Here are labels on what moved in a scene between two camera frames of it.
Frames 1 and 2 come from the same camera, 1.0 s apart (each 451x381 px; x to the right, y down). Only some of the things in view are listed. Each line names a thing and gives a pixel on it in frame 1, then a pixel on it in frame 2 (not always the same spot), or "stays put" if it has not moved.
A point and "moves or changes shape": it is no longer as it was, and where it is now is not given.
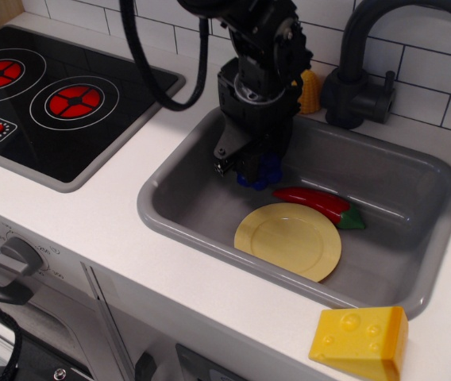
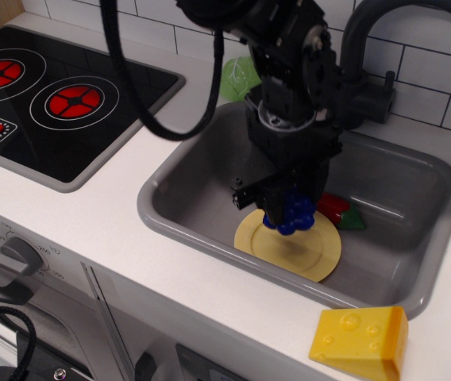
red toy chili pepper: [344, 215] stays put
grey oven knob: [17, 255] stays put
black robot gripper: [260, 127] → [298, 135]
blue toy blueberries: [270, 168] moves or changes shape
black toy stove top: [54, 111] stays put
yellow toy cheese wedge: [370, 341] stays put
